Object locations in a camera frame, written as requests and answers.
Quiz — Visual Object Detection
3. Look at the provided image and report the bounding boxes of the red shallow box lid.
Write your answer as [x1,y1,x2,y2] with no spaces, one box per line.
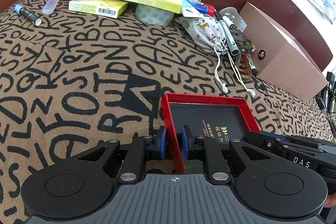
[161,93,261,173]

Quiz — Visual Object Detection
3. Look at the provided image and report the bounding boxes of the person's left hand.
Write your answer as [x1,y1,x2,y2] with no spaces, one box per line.
[324,193,336,208]

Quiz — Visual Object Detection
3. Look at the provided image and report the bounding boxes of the pink cardboard storage box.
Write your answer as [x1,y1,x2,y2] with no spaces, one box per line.
[240,2,327,102]

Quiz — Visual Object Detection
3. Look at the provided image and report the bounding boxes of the patterned green tape roll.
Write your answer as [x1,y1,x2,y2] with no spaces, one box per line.
[135,4,175,26]

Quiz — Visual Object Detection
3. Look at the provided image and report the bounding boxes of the blue tube with red cap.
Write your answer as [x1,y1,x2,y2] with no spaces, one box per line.
[187,0,215,17]

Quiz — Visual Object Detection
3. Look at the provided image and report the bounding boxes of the clear light bulb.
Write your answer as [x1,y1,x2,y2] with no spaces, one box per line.
[219,7,240,27]

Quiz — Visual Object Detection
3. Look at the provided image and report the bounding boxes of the yellow-green box with barcode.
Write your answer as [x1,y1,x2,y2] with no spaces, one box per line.
[68,0,127,19]

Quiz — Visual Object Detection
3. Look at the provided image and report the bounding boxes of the white printed drawstring pouch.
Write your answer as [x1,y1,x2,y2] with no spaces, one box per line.
[175,16,256,98]

